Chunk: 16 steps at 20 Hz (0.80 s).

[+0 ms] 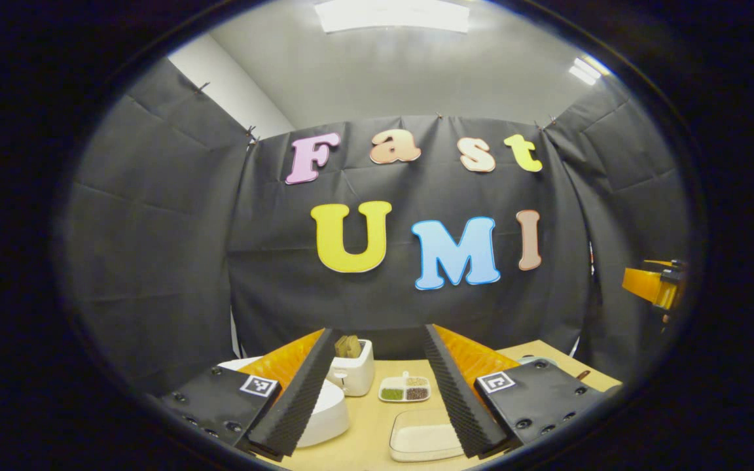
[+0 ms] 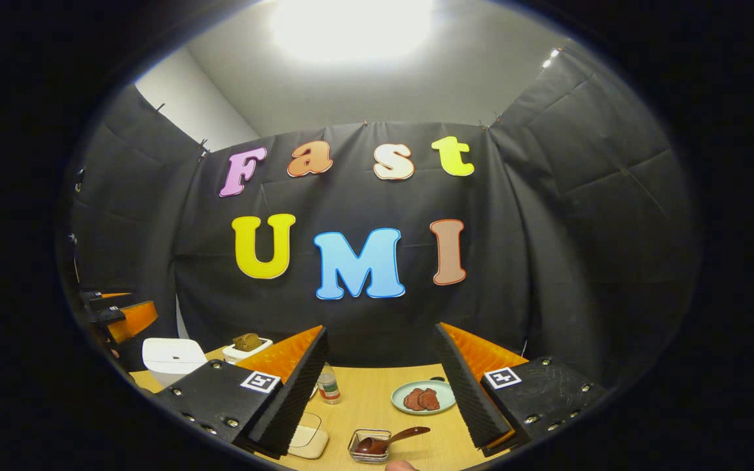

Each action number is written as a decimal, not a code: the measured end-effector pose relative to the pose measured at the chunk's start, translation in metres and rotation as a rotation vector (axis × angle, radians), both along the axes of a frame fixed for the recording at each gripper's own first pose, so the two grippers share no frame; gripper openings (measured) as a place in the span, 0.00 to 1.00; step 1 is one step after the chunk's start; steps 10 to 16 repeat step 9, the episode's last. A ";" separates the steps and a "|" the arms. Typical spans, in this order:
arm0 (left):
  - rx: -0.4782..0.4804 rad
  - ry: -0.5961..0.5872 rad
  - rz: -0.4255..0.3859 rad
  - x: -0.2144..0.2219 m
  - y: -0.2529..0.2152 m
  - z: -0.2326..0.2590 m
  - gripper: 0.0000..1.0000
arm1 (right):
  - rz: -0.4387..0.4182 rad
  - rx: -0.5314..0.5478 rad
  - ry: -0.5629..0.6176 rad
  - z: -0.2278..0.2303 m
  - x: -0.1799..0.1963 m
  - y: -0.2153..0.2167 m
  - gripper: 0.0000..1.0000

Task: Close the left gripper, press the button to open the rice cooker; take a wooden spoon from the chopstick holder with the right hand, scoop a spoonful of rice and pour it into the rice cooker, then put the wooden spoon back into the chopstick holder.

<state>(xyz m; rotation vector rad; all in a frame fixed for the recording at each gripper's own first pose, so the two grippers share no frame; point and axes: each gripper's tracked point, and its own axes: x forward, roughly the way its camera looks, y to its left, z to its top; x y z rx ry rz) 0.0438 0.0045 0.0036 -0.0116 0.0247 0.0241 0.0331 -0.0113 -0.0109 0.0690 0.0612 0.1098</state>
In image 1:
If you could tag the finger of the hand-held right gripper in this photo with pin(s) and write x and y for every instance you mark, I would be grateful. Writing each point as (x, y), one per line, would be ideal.
(642, 284)
(665, 263)

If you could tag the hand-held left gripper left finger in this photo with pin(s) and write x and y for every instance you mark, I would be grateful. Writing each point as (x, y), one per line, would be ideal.
(298, 405)

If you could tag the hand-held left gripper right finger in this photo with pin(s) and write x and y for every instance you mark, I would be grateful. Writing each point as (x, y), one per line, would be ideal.
(455, 399)

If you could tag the white rice cooker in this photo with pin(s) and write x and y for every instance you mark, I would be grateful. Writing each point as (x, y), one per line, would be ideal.
(330, 412)

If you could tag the brown wooden spoon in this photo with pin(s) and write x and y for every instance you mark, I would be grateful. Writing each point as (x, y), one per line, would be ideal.
(583, 375)

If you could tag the white divided grain dish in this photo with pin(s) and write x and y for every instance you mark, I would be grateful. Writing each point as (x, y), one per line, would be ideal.
(404, 389)

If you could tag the white toaster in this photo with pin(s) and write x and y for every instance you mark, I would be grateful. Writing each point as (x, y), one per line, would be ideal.
(357, 378)

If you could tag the brown bread slice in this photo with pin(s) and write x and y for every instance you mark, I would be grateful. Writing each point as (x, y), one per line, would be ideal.
(341, 347)
(354, 345)

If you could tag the light green plate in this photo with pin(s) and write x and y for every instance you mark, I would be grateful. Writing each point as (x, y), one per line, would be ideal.
(537, 360)

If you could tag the small ceiling light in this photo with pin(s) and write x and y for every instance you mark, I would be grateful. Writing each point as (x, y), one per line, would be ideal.
(585, 70)

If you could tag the large ceiling light panel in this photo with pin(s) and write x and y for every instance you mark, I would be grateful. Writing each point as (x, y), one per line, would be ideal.
(390, 14)

